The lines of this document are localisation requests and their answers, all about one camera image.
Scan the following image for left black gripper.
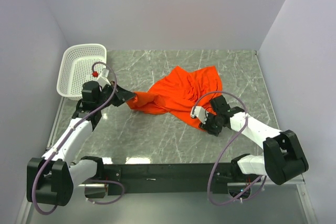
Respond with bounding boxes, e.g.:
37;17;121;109
96;81;136;110

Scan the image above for orange t shirt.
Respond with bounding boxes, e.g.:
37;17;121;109
127;66;222;129

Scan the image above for white perforated plastic basket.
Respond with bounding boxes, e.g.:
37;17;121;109
56;44;107;101

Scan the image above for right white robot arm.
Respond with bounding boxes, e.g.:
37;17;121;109
191;96;309;185

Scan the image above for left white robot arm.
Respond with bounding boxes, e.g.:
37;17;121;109
26;81;135;206

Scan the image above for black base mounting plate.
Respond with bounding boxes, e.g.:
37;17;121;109
73;163;260;199

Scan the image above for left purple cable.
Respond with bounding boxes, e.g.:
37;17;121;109
31;61;126;216

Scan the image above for purple cable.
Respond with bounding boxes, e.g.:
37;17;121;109
193;91;267;206
31;61;126;216

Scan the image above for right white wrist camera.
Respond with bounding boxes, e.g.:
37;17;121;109
190;106;208;124

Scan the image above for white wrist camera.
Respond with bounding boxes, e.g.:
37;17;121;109
190;106;208;124
92;68;111;88

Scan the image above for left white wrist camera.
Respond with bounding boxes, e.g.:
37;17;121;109
92;68;111;88

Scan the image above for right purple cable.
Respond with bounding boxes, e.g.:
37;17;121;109
193;91;267;206

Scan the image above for aluminium frame rail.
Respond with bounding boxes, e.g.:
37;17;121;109
26;91;309;210

